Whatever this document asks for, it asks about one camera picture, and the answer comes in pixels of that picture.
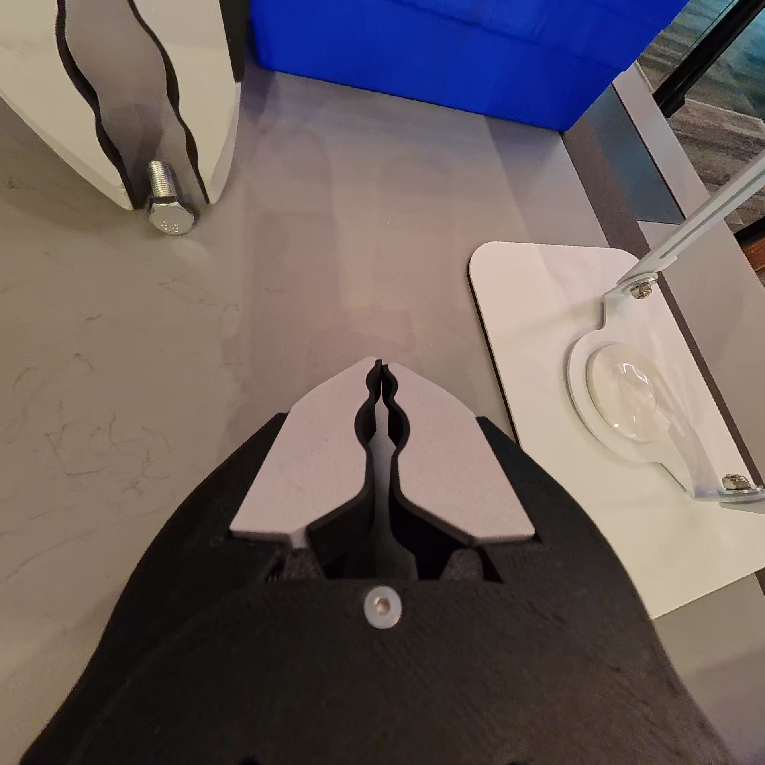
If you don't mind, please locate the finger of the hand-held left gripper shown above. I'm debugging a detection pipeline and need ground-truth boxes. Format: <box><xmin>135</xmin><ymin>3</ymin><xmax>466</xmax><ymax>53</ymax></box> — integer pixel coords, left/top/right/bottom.
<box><xmin>127</xmin><ymin>0</ymin><xmax>246</xmax><ymax>206</ymax></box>
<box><xmin>0</xmin><ymin>0</ymin><xmax>150</xmax><ymax>211</ymax></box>

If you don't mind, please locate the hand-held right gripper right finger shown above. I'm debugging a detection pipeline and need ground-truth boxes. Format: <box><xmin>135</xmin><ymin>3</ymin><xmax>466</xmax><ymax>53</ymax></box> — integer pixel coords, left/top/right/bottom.
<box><xmin>381</xmin><ymin>361</ymin><xmax>537</xmax><ymax>546</ymax></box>

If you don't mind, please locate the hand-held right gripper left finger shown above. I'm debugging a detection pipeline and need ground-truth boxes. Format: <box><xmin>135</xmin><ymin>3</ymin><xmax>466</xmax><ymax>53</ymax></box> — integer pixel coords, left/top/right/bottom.
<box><xmin>229</xmin><ymin>357</ymin><xmax>383</xmax><ymax>549</ymax></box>

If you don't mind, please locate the silver hex bolt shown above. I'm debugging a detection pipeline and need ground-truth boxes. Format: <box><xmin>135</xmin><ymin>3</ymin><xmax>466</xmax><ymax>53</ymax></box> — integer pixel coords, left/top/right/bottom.
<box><xmin>145</xmin><ymin>160</ymin><xmax>197</xmax><ymax>237</ymax></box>

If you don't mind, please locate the blue plastic bin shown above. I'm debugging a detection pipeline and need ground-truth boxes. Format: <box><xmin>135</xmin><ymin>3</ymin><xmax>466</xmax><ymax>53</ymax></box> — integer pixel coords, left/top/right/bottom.
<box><xmin>248</xmin><ymin>0</ymin><xmax>699</xmax><ymax>131</ymax></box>

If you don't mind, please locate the grey desk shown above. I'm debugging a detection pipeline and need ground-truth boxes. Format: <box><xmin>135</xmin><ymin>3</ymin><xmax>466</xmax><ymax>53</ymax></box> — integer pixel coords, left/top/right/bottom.
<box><xmin>0</xmin><ymin>60</ymin><xmax>765</xmax><ymax>765</ymax></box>

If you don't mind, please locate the black metal frame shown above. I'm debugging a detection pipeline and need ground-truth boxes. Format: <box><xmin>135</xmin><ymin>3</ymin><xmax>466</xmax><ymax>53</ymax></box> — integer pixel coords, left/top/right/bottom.
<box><xmin>654</xmin><ymin>0</ymin><xmax>765</xmax><ymax>117</ymax></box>

